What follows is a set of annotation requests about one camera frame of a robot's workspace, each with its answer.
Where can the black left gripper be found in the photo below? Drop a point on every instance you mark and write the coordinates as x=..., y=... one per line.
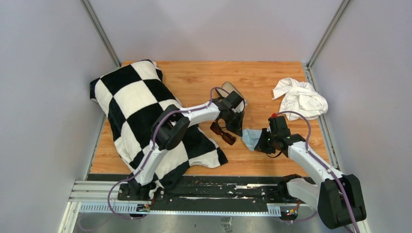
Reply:
x=237, y=128

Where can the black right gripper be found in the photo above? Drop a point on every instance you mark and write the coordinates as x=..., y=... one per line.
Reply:
x=261, y=145

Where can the light blue cleaning cloth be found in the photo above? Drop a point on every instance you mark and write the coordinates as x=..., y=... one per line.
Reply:
x=250, y=138

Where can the tortoiseshell brown sunglasses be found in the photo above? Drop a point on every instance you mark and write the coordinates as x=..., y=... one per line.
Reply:
x=227, y=137

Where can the black glasses case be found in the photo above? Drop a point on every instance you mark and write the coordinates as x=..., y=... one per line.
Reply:
x=226, y=89

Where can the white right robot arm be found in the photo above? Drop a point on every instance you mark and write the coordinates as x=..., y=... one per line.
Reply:
x=318, y=170

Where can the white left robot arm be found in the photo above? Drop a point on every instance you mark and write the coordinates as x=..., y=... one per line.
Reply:
x=170, y=128

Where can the crumpled white cloth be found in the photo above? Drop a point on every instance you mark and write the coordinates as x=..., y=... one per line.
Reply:
x=299, y=100

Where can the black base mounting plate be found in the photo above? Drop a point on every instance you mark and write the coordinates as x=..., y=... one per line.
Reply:
x=216, y=194

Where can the black white checkered pillow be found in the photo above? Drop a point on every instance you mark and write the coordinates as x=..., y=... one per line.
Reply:
x=133, y=97

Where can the aluminium frame rail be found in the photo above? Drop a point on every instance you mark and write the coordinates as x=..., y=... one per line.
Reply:
x=98, y=195

